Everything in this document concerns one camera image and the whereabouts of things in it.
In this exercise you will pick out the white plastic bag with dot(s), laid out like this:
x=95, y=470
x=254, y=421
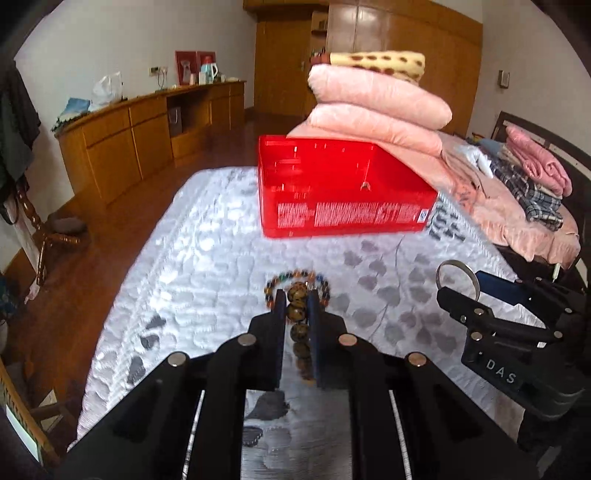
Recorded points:
x=108, y=90

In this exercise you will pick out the grey slippers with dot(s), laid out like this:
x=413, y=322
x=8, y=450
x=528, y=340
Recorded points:
x=67, y=225

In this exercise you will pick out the upper pink folded quilt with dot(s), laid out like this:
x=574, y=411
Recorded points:
x=381, y=93

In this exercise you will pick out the dark wooden headboard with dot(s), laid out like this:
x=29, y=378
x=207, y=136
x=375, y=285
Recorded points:
x=575, y=161

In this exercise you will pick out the red picture frame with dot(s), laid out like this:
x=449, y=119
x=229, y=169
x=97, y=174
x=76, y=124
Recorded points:
x=202, y=53
x=186, y=65

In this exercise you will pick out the wooden chair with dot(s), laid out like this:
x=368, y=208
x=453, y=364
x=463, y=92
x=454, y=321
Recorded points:
x=24, y=425

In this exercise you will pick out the long wooden sideboard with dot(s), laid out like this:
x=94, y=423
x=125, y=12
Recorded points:
x=108, y=152

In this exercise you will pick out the white quilted bed cover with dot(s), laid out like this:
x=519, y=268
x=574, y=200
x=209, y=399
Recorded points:
x=199, y=280

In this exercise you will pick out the wall switch panel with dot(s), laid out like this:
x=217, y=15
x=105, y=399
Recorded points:
x=503, y=80

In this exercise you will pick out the red picture frame right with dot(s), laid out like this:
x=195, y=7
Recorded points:
x=202, y=53

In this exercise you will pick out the giraffe print blanket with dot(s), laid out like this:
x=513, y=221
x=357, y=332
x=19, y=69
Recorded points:
x=405, y=65

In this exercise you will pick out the blue electric kettle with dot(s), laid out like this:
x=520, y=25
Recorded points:
x=208, y=70

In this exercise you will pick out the wooden coat stand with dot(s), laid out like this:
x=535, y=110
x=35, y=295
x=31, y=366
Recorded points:
x=43, y=237

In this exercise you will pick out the plaid folded shirt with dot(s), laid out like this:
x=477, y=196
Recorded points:
x=538, y=205

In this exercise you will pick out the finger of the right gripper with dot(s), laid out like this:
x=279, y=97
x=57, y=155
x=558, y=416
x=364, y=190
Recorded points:
x=510, y=292

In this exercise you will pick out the pink bed sheet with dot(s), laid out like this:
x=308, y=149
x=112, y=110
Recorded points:
x=500, y=216

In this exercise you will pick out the pink folded quilt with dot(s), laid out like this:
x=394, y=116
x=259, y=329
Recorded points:
x=381, y=93
x=365, y=123

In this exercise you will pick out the pink folded towel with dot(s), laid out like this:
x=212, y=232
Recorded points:
x=538, y=163

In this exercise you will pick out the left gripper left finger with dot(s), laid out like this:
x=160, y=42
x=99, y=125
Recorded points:
x=266, y=355

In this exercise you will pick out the beige folded garment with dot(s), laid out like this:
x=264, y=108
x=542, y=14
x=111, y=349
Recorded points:
x=470, y=183

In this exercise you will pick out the white crumpled cloth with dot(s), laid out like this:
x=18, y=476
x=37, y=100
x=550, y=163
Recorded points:
x=477, y=158

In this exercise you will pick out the wall power socket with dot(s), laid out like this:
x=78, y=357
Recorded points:
x=155, y=71

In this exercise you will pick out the wooden wardrobe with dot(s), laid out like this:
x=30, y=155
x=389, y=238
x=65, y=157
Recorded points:
x=451, y=41

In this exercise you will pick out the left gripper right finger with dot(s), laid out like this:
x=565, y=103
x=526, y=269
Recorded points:
x=326, y=351

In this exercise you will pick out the dark hanging jacket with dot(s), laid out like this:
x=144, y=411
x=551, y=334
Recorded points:
x=20, y=127

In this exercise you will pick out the wooden door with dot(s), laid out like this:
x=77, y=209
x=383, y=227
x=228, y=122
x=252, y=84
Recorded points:
x=280, y=83

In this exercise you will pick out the red plastic box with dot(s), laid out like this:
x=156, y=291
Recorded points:
x=328, y=187

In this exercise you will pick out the grey paper bag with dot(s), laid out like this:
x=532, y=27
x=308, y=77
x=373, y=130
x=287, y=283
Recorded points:
x=174, y=121

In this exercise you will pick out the lower pink folded quilt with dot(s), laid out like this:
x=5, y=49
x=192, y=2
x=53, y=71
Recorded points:
x=365, y=123

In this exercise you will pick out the red picture frame left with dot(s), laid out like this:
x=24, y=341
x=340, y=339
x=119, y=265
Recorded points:
x=186, y=65

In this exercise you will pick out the blue folded cloth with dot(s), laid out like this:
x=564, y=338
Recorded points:
x=74, y=109

